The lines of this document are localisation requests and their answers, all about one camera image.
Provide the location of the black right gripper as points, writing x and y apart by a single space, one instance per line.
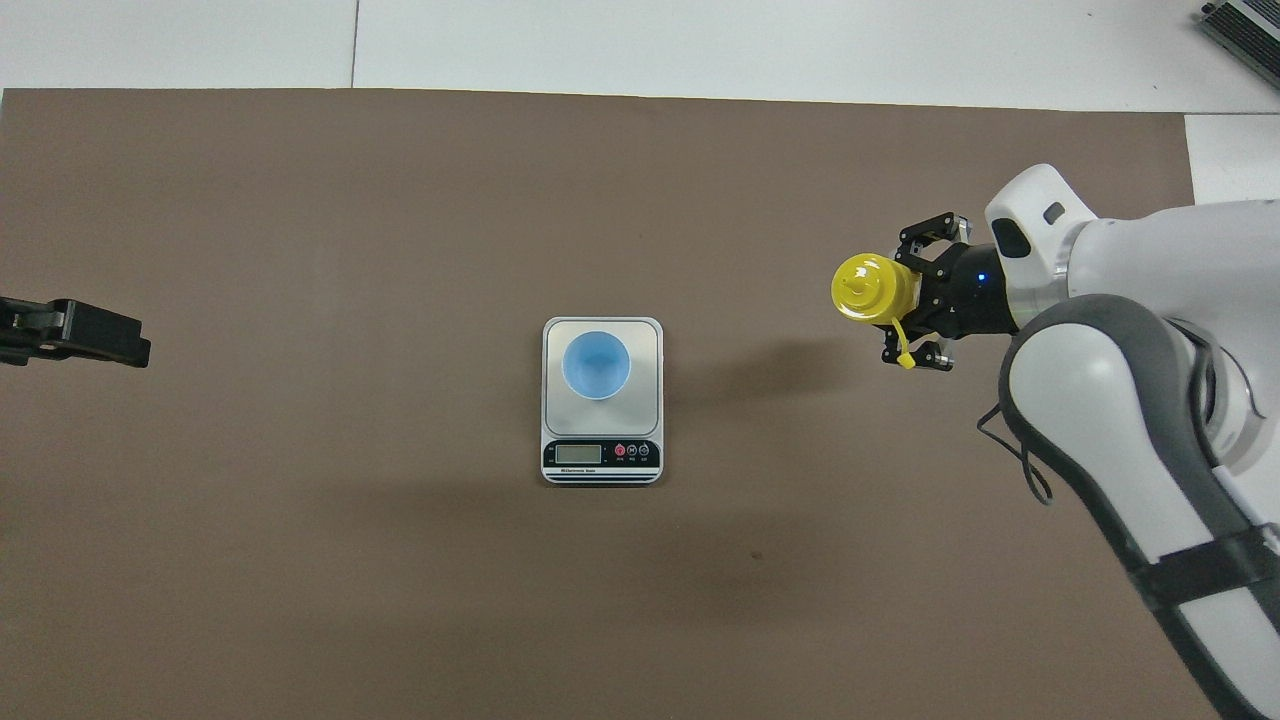
965 295

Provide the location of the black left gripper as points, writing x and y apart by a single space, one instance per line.
30 330

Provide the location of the yellow squeeze bottle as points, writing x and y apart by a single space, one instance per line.
870 288

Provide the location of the light blue plastic cup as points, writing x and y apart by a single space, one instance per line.
595 365

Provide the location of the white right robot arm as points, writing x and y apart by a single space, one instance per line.
1150 300

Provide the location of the silver digital kitchen scale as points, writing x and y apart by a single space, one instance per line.
602 440

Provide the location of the brown table mat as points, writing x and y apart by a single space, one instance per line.
400 600

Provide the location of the grey ribbed metal device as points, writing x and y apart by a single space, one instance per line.
1250 35

